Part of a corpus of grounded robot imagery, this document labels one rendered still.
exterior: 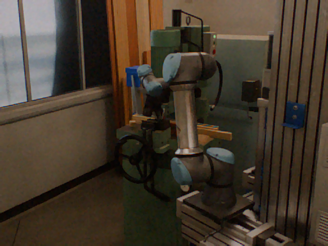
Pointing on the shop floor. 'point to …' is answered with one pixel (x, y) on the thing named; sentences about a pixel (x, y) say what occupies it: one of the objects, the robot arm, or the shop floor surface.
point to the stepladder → (132, 79)
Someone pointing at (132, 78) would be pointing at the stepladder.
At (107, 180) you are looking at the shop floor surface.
